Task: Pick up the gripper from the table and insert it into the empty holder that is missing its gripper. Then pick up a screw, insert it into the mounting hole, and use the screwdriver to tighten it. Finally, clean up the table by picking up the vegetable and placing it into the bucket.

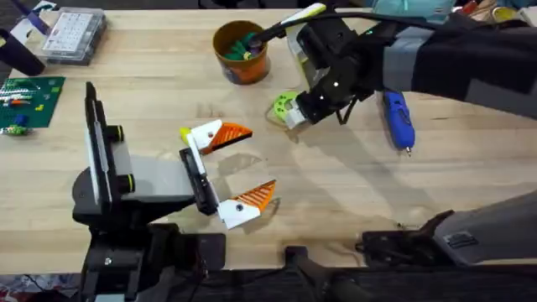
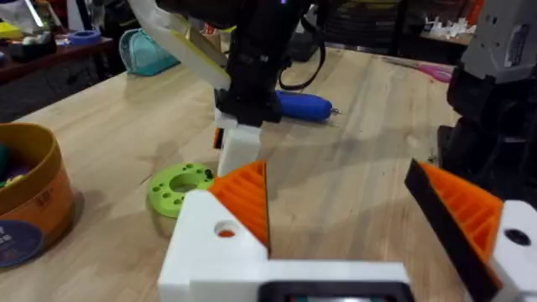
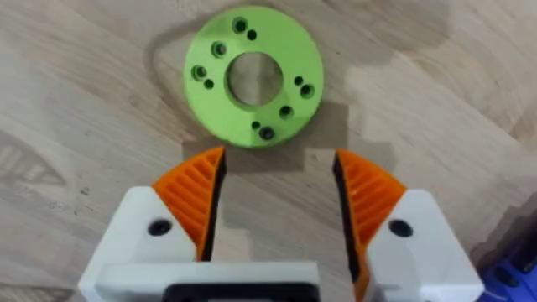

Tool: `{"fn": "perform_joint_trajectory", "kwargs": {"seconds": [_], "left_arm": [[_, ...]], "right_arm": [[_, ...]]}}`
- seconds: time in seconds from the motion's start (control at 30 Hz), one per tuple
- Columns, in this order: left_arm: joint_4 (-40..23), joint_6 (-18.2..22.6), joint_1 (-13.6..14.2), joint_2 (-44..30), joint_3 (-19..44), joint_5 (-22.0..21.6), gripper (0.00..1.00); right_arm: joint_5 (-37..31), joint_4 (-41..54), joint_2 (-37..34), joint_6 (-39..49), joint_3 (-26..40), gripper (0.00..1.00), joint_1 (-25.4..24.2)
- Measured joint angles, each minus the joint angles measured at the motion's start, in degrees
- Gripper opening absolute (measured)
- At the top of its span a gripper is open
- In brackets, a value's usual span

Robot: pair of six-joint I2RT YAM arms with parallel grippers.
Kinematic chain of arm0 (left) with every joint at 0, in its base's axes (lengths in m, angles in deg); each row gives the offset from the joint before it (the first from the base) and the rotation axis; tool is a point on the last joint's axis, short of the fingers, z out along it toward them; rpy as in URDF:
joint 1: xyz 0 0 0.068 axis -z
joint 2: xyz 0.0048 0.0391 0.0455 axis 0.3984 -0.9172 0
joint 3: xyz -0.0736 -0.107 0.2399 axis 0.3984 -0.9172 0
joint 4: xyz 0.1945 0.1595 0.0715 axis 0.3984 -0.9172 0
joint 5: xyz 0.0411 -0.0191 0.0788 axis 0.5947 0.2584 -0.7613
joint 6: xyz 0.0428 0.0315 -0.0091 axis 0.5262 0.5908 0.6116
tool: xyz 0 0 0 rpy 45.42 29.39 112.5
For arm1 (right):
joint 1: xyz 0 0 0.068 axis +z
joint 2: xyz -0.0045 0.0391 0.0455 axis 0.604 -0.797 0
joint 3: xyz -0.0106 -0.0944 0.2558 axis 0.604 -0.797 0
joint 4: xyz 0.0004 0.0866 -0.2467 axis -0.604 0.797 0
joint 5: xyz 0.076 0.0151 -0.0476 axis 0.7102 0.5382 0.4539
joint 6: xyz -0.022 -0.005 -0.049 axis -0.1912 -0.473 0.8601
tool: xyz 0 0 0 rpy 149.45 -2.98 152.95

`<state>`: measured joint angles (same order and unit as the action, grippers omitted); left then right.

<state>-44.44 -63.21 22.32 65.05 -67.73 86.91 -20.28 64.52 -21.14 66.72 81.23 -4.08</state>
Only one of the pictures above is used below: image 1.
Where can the white and purple box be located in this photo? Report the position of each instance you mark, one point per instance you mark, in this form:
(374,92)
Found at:
(31,21)

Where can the green board with blocks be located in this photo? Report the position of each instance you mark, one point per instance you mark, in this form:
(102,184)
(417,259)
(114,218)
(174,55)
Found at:
(29,100)

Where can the pale right wrist plate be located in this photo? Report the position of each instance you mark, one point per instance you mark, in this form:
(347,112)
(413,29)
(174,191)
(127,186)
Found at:
(304,63)

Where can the dark purple cylinder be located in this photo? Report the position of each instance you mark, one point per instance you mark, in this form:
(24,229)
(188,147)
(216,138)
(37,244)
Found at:
(21,56)

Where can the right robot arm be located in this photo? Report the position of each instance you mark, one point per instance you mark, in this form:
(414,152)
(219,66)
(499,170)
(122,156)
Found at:
(482,63)

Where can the blue electric screwdriver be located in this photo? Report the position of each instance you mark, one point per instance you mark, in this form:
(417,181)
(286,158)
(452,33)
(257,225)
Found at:
(397,115)

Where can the orange tub with toys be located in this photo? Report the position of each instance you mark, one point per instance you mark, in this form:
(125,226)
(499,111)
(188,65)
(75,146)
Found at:
(243,67)

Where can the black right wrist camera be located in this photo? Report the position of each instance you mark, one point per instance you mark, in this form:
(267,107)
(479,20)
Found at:
(323,40)

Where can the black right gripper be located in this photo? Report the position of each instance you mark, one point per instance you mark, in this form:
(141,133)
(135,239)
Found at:
(340,90)

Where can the white yellow elongated object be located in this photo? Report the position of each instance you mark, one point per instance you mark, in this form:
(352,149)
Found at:
(306,12)

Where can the green disc with holes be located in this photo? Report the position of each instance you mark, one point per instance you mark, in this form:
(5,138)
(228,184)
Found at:
(282,105)

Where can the clear plastic parts box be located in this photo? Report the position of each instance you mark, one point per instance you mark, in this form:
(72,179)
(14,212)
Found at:
(73,35)

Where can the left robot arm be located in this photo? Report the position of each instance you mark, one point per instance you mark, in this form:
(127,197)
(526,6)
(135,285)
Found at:
(126,260)

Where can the yellow vegetable toy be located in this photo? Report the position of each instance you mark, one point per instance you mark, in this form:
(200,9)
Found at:
(184,135)

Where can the black left wrist plate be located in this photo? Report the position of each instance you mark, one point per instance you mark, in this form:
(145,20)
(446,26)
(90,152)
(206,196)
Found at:
(97,142)

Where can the teal bag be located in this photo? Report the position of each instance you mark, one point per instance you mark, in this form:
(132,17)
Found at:
(413,7)

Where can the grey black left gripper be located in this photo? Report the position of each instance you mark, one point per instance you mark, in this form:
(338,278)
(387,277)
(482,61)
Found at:
(159,178)

